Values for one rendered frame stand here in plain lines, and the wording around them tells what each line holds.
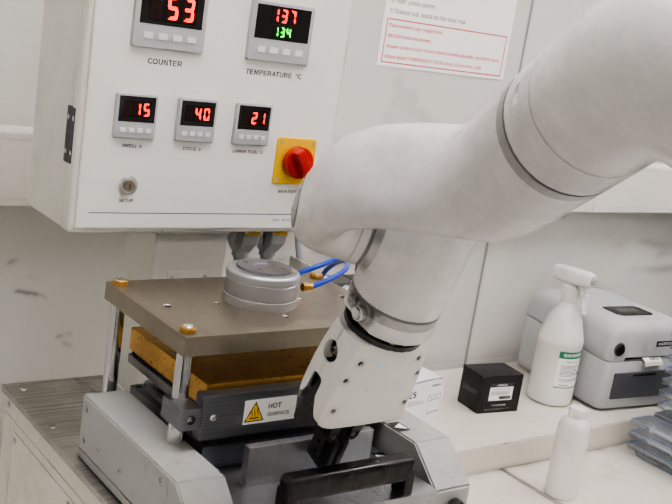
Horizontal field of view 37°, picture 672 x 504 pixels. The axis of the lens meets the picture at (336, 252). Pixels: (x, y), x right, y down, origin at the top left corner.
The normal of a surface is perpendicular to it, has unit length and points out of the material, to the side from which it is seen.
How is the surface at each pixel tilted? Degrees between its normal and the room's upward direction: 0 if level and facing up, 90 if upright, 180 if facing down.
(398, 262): 110
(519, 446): 90
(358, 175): 67
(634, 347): 87
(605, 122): 129
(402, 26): 90
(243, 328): 0
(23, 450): 90
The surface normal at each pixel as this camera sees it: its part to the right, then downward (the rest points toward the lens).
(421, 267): -0.07, 0.48
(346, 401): 0.44, 0.57
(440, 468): 0.49, -0.56
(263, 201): 0.58, 0.26
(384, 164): -0.45, -0.37
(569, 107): -0.84, 0.42
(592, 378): -0.86, 0.00
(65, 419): 0.15, -0.96
